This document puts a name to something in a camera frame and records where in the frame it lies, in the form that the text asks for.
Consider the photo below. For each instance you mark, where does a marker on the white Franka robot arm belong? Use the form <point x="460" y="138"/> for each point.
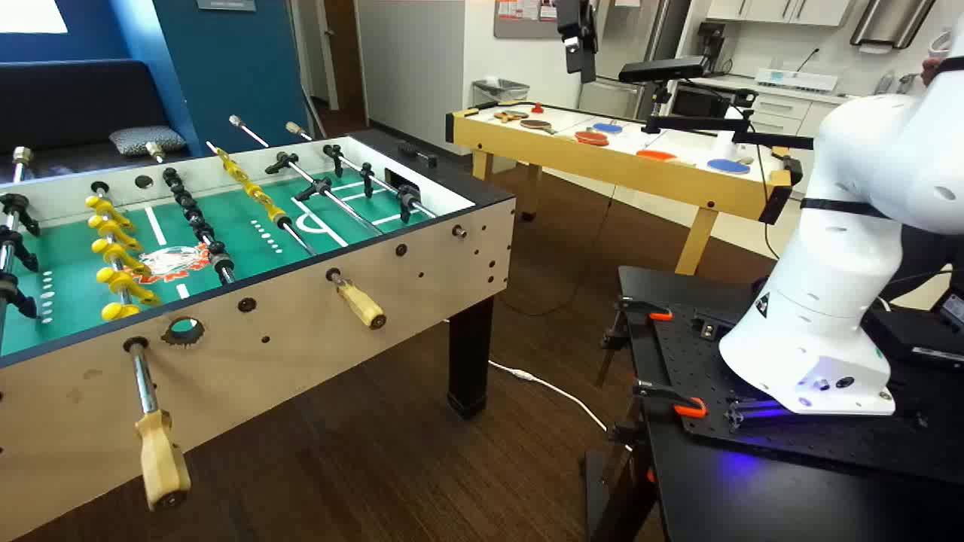
<point x="814" y="302"/>

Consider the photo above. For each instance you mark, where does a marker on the foosball rod with black players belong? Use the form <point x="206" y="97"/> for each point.
<point x="16" y="211"/>
<point x="283" y="162"/>
<point x="190" y="214"/>
<point x="334" y="158"/>

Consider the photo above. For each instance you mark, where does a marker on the foosball rod with yellow players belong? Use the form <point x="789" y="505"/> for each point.
<point x="161" y="456"/>

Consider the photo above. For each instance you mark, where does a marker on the yellow air hockey table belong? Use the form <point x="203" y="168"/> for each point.
<point x="603" y="162"/>

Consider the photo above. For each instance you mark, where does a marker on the black orange bar clamp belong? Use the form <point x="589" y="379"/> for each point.
<point x="648" y="316"/>
<point x="675" y="404"/>

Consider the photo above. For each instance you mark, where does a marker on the red air hockey striker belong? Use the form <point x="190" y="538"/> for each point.
<point x="592" y="140"/>

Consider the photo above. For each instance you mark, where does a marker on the blue air hockey striker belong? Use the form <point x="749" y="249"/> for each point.
<point x="606" y="127"/>

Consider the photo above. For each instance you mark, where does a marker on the wooden foosball table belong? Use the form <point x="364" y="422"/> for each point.
<point x="302" y="340"/>

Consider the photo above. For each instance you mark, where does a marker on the brown wooden door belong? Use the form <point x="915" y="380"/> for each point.
<point x="340" y="54"/>

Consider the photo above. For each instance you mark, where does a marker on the black horizontal mounting bar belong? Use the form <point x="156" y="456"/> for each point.
<point x="718" y="127"/>

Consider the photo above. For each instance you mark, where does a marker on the white counter with drawers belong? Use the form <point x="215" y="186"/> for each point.
<point x="789" y="106"/>

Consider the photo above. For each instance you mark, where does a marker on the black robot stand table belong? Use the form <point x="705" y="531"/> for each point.
<point x="764" y="482"/>

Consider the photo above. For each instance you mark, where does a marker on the grey pillow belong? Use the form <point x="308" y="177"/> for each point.
<point x="145" y="140"/>

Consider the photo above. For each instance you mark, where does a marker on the black box on stand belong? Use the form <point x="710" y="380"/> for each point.
<point x="919" y="331"/>

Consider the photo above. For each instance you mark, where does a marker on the dark sofa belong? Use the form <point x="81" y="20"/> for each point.
<point x="71" y="106"/>

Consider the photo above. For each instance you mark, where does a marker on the black camera on stand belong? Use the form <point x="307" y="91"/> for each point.
<point x="577" y="33"/>

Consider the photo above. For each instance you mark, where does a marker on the wall bulletin board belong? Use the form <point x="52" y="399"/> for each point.
<point x="525" y="20"/>

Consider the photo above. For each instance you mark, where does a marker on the black bar stereo camera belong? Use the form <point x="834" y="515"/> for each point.
<point x="665" y="69"/>

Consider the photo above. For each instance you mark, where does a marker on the white wall cabinets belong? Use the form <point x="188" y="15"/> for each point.
<point x="779" y="10"/>

